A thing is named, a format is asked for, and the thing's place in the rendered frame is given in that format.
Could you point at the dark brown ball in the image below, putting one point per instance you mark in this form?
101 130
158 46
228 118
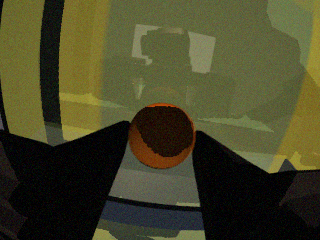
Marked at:
161 136

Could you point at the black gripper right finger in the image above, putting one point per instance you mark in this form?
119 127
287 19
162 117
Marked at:
237 198

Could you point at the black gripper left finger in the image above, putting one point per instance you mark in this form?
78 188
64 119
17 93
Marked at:
74 177

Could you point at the translucent orange ball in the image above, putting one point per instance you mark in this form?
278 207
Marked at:
193 125

